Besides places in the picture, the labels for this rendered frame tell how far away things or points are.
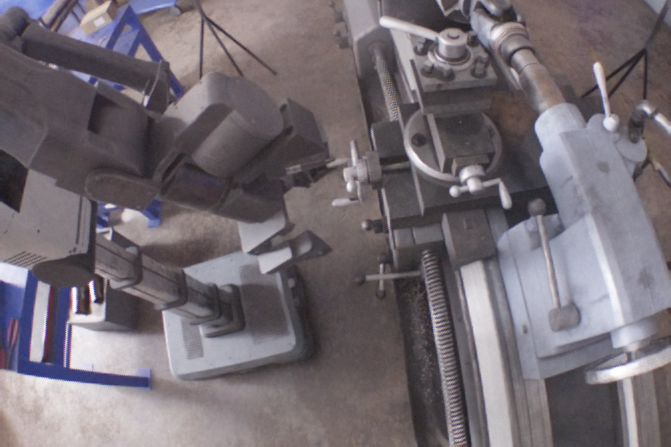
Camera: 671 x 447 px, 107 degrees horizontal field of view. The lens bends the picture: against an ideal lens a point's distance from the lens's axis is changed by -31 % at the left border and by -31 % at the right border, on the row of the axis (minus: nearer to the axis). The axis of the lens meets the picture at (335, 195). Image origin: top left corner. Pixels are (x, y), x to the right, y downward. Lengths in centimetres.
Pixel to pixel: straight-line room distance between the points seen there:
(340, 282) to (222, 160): 151
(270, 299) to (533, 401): 108
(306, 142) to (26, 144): 21
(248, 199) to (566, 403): 96
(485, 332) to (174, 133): 76
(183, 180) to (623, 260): 63
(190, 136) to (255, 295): 132
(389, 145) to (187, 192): 75
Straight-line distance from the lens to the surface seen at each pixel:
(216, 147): 26
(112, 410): 231
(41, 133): 26
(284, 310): 150
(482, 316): 87
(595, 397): 111
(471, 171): 77
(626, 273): 65
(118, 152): 26
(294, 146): 28
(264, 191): 32
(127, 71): 76
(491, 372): 87
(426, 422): 129
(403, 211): 88
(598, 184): 69
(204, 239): 207
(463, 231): 87
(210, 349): 161
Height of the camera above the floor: 167
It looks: 61 degrees down
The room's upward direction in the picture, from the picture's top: 19 degrees counter-clockwise
